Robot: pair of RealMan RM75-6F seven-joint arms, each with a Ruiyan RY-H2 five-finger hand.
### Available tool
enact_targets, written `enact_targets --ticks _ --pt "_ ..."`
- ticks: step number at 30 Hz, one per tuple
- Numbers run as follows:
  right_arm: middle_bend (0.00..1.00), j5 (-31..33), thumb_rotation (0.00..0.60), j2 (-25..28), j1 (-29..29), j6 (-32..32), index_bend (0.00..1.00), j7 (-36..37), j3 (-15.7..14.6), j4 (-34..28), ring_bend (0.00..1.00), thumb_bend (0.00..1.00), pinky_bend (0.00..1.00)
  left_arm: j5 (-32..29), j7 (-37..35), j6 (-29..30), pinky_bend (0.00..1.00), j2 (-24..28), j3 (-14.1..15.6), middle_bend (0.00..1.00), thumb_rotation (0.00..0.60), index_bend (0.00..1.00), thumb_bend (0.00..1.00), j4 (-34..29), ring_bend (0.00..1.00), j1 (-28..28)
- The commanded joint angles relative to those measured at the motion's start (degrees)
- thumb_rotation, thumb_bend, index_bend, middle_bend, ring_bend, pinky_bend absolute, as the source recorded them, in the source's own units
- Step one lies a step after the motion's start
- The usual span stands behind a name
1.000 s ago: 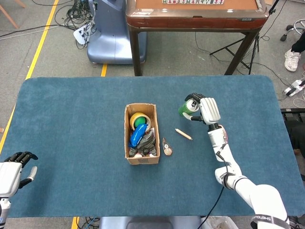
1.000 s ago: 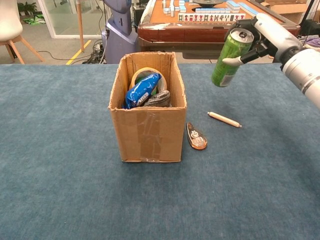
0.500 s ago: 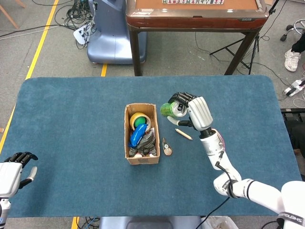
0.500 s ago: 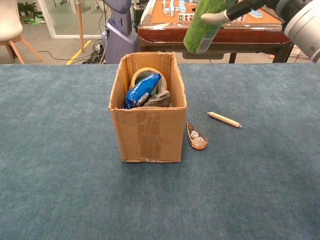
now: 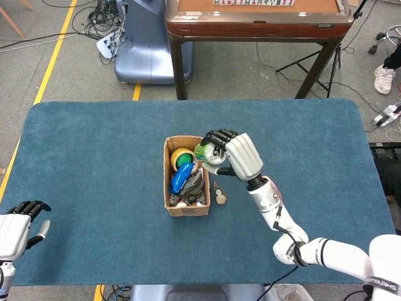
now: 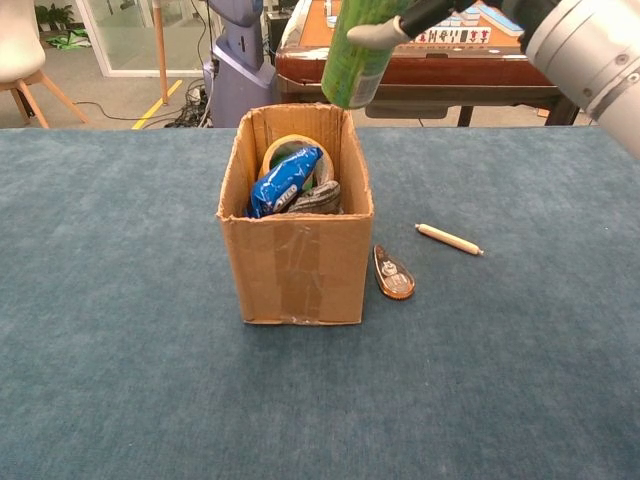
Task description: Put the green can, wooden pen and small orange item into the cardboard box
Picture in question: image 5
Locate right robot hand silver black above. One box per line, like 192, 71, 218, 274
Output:
200, 128, 264, 183

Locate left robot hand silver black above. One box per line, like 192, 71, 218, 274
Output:
0, 200, 52, 261

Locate green drink can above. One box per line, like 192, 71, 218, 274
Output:
193, 142, 227, 164

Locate yellow tape roll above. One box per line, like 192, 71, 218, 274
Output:
170, 147, 198, 173

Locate open cardboard box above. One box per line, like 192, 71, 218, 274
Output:
163, 135, 211, 217

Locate grey striped cloth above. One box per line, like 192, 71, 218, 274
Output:
169, 171, 207, 208

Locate green ball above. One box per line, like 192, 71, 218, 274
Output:
175, 153, 194, 167

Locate blue snack packet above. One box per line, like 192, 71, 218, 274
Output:
169, 162, 194, 194

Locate blue carpet table mat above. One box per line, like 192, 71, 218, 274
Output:
0, 99, 400, 287

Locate brown mahjong table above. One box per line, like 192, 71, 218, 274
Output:
165, 0, 352, 100

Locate black tripod stand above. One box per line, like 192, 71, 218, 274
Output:
275, 0, 369, 98

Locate clear plastic bag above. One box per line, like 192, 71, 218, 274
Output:
264, 283, 314, 301

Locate grey blue robot torso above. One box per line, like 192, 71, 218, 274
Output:
130, 283, 266, 301

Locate black crate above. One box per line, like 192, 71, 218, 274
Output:
368, 141, 401, 201

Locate face-showing mahjong tile row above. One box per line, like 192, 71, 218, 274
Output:
214, 0, 295, 6

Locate white sneaker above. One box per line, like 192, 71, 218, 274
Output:
374, 64, 397, 95

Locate chrome stool with castors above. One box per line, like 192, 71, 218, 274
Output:
368, 24, 401, 55

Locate white power strip with plugs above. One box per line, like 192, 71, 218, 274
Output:
96, 29, 126, 60

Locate black trouser leg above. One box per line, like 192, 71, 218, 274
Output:
383, 46, 401, 71

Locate white chair wooden legs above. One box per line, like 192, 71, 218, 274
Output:
0, 0, 34, 38

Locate white power strip red switch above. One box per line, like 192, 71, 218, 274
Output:
372, 105, 401, 128

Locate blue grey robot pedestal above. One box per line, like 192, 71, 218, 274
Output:
113, 0, 194, 85

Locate black cable bundle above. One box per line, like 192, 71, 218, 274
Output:
71, 0, 126, 65

